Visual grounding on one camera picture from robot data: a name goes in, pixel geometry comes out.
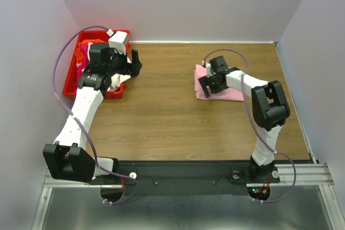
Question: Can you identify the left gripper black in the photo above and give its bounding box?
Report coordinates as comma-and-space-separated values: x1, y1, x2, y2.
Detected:
106, 45, 142, 77

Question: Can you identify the pink t shirt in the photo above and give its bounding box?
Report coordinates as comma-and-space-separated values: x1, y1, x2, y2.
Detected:
194, 65, 244, 101

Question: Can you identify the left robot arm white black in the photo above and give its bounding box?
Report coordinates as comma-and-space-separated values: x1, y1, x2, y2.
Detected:
43, 43, 142, 184

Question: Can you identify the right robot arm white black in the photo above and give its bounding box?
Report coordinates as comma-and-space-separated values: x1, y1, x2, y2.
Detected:
198, 56, 290, 183

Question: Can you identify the white t shirt red print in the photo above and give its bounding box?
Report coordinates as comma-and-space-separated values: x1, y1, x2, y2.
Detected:
75, 52, 133, 93

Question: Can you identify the magenta t shirt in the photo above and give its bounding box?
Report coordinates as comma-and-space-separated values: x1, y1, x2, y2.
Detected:
74, 44, 91, 91

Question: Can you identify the red plastic bin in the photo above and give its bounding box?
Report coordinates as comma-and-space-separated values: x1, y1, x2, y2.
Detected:
63, 29, 125, 100

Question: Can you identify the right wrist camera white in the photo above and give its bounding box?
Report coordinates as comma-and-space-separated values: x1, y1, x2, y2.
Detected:
202, 60, 213, 77

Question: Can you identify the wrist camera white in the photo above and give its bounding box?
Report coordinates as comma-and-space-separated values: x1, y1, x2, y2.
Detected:
202, 60, 213, 77
106, 29, 129, 54

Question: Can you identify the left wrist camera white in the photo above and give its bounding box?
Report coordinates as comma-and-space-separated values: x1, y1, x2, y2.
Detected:
106, 29, 129, 54

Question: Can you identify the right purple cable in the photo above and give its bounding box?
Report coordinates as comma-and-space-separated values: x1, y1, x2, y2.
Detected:
202, 48, 298, 204

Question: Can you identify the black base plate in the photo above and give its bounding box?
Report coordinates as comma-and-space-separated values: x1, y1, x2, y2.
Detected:
88, 160, 281, 197

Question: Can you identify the aluminium rail frame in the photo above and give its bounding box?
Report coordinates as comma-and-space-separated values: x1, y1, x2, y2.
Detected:
32, 100, 339, 230

